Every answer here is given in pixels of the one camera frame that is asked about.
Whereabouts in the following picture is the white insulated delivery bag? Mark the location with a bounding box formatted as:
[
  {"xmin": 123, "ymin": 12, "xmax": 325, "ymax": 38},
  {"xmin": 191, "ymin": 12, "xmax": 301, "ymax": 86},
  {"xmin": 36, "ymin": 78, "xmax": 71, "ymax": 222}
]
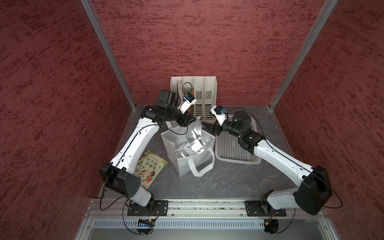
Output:
[{"xmin": 161, "ymin": 119, "xmax": 216, "ymax": 177}]

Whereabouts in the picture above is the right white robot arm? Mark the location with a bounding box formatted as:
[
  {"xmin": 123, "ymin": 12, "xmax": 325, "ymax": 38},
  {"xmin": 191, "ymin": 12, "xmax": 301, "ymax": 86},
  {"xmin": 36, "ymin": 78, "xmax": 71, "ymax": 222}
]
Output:
[{"xmin": 204, "ymin": 106, "xmax": 333, "ymax": 216}]

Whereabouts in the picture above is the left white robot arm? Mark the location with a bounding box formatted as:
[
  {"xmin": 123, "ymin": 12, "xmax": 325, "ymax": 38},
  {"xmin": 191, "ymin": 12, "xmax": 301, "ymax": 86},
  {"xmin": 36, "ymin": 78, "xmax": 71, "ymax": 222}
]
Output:
[{"xmin": 99, "ymin": 90, "xmax": 197, "ymax": 214}]

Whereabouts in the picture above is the white perforated plastic basket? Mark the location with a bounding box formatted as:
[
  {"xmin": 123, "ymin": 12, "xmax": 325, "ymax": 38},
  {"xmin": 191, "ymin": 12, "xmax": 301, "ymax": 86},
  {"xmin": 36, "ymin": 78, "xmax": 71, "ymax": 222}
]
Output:
[{"xmin": 215, "ymin": 130, "xmax": 262, "ymax": 165}]

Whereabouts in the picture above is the white plastic file organizer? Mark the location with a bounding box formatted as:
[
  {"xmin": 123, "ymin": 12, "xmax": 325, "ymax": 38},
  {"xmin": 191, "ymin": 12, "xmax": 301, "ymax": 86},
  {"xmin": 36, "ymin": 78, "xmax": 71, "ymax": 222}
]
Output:
[{"xmin": 170, "ymin": 76, "xmax": 217, "ymax": 123}]

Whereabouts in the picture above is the colourful children's picture book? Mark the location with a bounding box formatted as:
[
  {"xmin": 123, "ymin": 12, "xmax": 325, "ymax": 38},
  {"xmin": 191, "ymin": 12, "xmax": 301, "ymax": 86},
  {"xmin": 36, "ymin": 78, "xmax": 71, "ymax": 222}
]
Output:
[{"xmin": 133, "ymin": 151, "xmax": 168, "ymax": 189}]

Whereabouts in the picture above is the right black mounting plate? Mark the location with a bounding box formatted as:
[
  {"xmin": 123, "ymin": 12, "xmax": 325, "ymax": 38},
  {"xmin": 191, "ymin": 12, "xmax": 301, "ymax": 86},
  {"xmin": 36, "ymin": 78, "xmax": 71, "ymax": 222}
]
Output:
[{"xmin": 244, "ymin": 201, "xmax": 287, "ymax": 218}]

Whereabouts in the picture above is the black mounting plate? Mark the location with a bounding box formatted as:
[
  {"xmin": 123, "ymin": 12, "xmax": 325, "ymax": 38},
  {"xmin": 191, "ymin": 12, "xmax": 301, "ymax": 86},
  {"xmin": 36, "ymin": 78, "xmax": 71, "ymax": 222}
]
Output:
[
  {"xmin": 244, "ymin": 201, "xmax": 287, "ymax": 218},
  {"xmin": 125, "ymin": 200, "xmax": 169, "ymax": 217}
]

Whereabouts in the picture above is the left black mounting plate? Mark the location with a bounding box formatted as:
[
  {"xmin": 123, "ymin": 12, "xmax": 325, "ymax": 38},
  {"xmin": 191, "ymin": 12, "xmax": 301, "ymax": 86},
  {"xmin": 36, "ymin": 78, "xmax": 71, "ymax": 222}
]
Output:
[{"xmin": 125, "ymin": 200, "xmax": 169, "ymax": 217}]

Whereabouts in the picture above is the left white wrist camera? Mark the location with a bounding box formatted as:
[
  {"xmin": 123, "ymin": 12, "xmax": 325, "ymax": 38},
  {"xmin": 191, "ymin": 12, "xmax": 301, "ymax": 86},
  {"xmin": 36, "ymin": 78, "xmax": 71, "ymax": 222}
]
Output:
[{"xmin": 179, "ymin": 93, "xmax": 197, "ymax": 114}]

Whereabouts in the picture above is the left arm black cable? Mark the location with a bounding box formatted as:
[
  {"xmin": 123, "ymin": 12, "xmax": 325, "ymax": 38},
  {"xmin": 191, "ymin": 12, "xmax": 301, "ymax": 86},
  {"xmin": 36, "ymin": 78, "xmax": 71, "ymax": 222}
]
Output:
[{"xmin": 99, "ymin": 81, "xmax": 194, "ymax": 211}]

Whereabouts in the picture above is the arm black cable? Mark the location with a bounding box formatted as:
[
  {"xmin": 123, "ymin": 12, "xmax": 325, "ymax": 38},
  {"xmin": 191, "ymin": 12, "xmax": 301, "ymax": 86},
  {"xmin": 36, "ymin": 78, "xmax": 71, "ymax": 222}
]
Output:
[
  {"xmin": 99, "ymin": 81, "xmax": 194, "ymax": 211},
  {"xmin": 226, "ymin": 107, "xmax": 343, "ymax": 210}
]

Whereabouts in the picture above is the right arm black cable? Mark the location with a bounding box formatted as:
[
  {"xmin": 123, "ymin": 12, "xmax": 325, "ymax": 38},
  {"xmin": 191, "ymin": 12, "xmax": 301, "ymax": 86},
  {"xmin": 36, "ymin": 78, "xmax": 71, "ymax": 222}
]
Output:
[{"xmin": 226, "ymin": 107, "xmax": 343, "ymax": 210}]

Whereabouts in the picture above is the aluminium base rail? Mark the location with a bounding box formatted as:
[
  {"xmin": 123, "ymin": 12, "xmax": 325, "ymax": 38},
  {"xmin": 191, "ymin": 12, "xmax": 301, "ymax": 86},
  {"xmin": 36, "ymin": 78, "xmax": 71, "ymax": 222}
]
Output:
[{"xmin": 76, "ymin": 198, "xmax": 339, "ymax": 240}]

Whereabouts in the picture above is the left aluminium corner post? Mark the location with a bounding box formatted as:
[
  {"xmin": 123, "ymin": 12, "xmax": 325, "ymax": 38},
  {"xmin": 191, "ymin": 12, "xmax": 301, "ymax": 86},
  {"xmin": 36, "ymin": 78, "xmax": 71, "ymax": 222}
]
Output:
[{"xmin": 81, "ymin": 0, "xmax": 137, "ymax": 110}]

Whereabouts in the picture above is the aluminium corner post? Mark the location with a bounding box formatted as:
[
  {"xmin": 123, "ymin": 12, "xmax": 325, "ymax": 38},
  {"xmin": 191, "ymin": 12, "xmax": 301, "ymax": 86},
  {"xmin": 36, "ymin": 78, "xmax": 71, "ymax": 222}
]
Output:
[
  {"xmin": 270, "ymin": 0, "xmax": 338, "ymax": 111},
  {"xmin": 81, "ymin": 0, "xmax": 137, "ymax": 110}
]

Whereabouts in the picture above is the right aluminium corner post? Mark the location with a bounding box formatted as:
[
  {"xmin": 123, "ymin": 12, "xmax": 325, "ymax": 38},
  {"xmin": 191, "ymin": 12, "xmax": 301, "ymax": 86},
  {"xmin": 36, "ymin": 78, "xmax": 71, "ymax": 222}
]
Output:
[{"xmin": 270, "ymin": 0, "xmax": 338, "ymax": 111}]

